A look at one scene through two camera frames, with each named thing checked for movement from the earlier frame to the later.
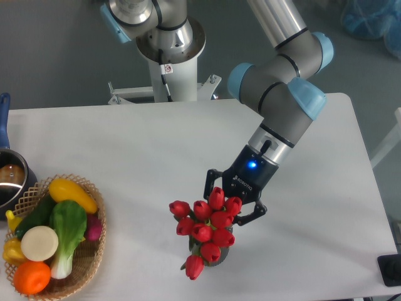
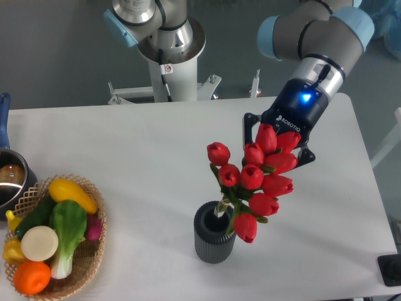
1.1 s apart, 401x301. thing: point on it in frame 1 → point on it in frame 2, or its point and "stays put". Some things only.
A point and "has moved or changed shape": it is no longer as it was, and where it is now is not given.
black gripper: [249, 175] → [294, 110]
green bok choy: [69, 219] stays put
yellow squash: [61, 189] stays put
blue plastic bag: [374, 19] stays put
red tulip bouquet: [207, 225] has moved or changed shape
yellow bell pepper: [12, 251] stays put
